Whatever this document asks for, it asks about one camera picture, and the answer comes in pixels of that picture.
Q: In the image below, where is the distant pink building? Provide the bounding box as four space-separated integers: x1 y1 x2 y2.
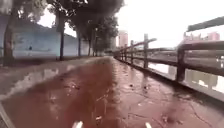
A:
117 30 129 48

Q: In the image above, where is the red paved path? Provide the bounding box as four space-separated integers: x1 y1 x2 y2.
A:
0 56 224 128

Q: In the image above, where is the row of trees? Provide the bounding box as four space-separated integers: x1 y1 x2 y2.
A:
0 0 125 67

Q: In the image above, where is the water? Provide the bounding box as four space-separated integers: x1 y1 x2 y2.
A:
133 54 224 94

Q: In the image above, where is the low distant building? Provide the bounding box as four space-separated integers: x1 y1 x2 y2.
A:
182 31 222 42

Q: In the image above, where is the wooden rail fence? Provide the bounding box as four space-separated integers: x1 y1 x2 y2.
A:
113 16 224 83

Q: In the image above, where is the grey long wall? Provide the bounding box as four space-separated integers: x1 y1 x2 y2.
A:
0 14 92 61

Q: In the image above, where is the low concrete kerb wall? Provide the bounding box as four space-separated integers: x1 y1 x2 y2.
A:
0 57 101 102

